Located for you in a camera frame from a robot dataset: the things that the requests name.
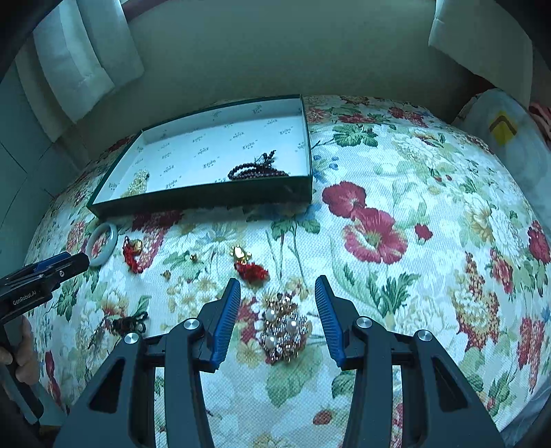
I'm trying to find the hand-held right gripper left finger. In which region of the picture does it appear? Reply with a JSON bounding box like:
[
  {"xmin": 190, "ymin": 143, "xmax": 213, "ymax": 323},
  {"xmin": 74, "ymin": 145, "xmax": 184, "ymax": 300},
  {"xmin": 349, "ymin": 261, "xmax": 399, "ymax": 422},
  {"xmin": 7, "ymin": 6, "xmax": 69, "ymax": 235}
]
[{"xmin": 54, "ymin": 278, "xmax": 242, "ymax": 448}]

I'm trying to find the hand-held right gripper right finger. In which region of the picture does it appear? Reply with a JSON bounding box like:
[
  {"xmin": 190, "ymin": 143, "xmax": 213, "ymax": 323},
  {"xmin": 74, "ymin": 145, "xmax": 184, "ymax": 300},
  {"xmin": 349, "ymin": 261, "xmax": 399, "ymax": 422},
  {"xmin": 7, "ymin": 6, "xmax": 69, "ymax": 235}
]
[{"xmin": 314, "ymin": 276, "xmax": 504, "ymax": 448}]

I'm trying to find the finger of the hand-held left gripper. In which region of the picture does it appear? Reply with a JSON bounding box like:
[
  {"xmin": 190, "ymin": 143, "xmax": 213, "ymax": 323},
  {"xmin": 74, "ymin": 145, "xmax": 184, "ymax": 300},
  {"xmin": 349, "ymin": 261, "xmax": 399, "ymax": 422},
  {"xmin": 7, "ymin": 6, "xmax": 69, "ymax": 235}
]
[
  {"xmin": 41, "ymin": 253, "xmax": 90, "ymax": 285},
  {"xmin": 9, "ymin": 253, "xmax": 72, "ymax": 281}
]

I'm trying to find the pale jade bangle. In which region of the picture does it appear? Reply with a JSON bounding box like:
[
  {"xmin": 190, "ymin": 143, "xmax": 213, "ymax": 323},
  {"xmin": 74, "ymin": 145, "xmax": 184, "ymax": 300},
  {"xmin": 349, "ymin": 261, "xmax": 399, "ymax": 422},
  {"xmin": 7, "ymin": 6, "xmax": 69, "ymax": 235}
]
[{"xmin": 85, "ymin": 223, "xmax": 118, "ymax": 258}]

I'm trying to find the pearl cluster brooch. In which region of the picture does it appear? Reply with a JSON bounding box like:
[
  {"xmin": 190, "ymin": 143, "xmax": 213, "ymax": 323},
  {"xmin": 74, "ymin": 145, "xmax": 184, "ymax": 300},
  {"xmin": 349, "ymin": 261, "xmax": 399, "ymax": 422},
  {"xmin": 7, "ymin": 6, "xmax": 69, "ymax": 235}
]
[{"xmin": 257, "ymin": 293, "xmax": 311, "ymax": 366}]

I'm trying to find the gold charm red tassel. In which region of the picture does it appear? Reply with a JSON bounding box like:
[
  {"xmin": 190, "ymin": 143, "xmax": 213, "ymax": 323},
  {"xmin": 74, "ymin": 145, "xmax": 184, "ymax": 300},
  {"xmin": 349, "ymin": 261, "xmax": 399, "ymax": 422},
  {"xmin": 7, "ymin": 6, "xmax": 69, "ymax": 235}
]
[{"xmin": 230, "ymin": 245, "xmax": 270, "ymax": 284}]

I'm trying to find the red knot charm gold ring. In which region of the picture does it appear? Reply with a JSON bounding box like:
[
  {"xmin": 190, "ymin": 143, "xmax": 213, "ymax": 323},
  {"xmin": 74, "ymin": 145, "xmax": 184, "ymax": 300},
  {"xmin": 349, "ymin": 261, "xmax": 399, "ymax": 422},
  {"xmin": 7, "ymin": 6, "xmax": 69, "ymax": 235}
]
[{"xmin": 122, "ymin": 235, "xmax": 149, "ymax": 274}]

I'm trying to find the black bead cord bracelet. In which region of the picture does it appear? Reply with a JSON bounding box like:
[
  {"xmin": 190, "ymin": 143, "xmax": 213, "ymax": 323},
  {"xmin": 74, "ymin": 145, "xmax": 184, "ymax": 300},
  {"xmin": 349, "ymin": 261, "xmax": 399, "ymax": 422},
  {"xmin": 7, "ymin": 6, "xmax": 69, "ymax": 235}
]
[{"xmin": 88, "ymin": 312, "xmax": 149, "ymax": 349}]

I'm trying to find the green cardboard box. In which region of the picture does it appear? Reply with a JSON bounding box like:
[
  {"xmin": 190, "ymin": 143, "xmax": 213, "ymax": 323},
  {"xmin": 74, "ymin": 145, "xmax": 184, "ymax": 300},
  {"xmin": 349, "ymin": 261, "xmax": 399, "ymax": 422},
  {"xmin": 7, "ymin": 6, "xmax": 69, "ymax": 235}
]
[{"xmin": 86, "ymin": 95, "xmax": 313, "ymax": 220}]

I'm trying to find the person's left hand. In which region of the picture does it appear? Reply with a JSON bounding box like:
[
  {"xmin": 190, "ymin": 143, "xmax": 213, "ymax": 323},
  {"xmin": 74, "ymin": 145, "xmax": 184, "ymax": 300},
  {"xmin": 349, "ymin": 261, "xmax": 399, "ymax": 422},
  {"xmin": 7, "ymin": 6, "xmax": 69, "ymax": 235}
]
[{"xmin": 0, "ymin": 319, "xmax": 40, "ymax": 386}]

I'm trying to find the white pillow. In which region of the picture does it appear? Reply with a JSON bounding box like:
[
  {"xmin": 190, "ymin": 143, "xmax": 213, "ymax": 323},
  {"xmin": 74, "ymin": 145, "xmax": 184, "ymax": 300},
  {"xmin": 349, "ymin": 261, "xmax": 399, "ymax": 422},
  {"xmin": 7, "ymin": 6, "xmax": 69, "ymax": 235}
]
[
  {"xmin": 32, "ymin": 0, "xmax": 145, "ymax": 117},
  {"xmin": 428, "ymin": 0, "xmax": 534, "ymax": 108},
  {"xmin": 15, "ymin": 37, "xmax": 65, "ymax": 143}
]

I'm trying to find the floral blanket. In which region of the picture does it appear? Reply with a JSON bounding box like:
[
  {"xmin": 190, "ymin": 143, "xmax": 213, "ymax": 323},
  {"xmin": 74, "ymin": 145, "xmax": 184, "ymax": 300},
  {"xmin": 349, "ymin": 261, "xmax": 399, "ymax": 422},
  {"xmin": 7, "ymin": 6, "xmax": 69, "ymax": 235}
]
[{"xmin": 23, "ymin": 95, "xmax": 551, "ymax": 448}]

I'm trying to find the patterned pillow yellow print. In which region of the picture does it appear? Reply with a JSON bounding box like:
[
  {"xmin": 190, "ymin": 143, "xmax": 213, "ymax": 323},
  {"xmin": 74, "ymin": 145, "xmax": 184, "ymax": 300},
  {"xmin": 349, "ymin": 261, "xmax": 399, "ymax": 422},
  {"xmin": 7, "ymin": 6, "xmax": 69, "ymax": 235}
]
[{"xmin": 452, "ymin": 88, "xmax": 551, "ymax": 207}]

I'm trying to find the pink cloth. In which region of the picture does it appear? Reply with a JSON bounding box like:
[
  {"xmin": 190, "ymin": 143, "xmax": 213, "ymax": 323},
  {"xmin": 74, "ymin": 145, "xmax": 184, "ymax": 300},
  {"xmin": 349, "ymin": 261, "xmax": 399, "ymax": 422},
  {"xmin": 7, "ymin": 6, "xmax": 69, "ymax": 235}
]
[{"xmin": 529, "ymin": 101, "xmax": 551, "ymax": 143}]

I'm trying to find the pearl necklace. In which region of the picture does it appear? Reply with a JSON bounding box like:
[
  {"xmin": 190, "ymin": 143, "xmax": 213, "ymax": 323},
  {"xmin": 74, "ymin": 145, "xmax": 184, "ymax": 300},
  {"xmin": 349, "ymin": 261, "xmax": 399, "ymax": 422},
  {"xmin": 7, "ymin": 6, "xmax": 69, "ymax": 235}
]
[{"xmin": 122, "ymin": 169, "xmax": 151, "ymax": 198}]

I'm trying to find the dark red bead bracelet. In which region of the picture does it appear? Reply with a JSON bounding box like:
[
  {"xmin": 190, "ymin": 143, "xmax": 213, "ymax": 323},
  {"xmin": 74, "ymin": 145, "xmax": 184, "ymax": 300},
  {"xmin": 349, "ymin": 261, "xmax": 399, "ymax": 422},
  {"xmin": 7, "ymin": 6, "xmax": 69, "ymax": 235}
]
[{"xmin": 227, "ymin": 150, "xmax": 290, "ymax": 181}]

